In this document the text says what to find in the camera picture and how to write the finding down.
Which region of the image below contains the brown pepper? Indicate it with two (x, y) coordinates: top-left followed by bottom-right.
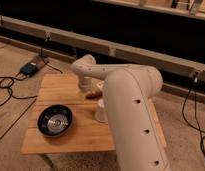
(85, 91), (102, 99)

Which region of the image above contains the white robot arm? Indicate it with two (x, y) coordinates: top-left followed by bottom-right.
(71, 55), (172, 171)

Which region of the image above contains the crumpled white wrapper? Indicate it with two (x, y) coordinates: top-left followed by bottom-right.
(96, 81), (104, 91)

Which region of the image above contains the white paper cup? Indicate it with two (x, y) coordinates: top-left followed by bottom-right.
(95, 99), (108, 123)

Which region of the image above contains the wooden table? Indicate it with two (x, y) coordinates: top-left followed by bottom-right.
(20, 73), (168, 155)

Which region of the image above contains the black metal bowl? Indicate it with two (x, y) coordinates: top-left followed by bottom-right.
(37, 104), (73, 137)

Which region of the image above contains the blue power adapter box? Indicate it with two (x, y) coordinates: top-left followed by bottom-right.
(20, 63), (38, 76)

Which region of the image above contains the black floor cable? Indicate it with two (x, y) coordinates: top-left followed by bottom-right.
(0, 73), (38, 145)

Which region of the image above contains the black cable at right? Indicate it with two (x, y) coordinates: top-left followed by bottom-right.
(181, 74), (205, 164)

